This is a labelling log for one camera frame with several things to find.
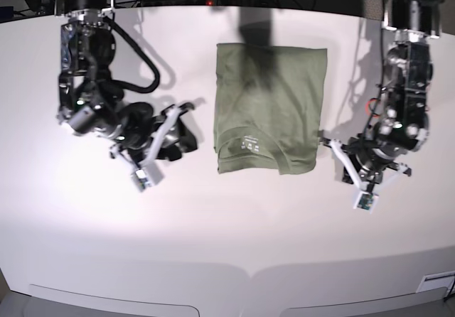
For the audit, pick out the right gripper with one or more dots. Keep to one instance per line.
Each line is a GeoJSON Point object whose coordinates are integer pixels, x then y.
{"type": "Point", "coordinates": [140, 128]}

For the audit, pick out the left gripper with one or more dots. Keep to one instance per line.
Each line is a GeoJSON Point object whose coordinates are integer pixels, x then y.
{"type": "Point", "coordinates": [365, 165]}

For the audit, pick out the green T-shirt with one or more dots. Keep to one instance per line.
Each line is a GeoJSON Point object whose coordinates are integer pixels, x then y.
{"type": "Point", "coordinates": [268, 107]}

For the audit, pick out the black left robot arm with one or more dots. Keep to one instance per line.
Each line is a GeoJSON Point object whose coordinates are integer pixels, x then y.
{"type": "Point", "coordinates": [401, 104]}

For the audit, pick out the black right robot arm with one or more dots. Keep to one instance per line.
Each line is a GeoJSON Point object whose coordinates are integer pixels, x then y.
{"type": "Point", "coordinates": [92, 101]}

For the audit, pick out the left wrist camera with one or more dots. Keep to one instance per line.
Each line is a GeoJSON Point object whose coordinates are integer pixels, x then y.
{"type": "Point", "coordinates": [365, 201]}

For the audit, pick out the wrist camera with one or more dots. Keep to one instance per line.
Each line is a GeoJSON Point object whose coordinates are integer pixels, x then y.
{"type": "Point", "coordinates": [365, 201]}
{"type": "Point", "coordinates": [147, 176]}

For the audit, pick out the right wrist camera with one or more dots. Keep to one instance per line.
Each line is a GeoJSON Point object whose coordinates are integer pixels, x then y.
{"type": "Point", "coordinates": [147, 176]}

